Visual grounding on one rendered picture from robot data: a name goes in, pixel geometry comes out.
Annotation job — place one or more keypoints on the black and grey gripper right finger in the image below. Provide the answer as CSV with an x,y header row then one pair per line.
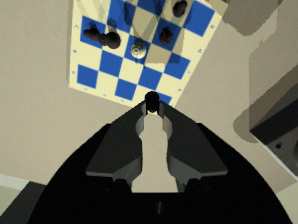
x,y
194,151

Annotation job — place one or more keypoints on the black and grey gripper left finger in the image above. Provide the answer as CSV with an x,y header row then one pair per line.
x,y
113,152

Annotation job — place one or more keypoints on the white chess piece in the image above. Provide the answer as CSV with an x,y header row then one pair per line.
x,y
138,50

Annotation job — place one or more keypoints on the blue and cream chessboard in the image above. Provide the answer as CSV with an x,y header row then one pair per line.
x,y
116,75

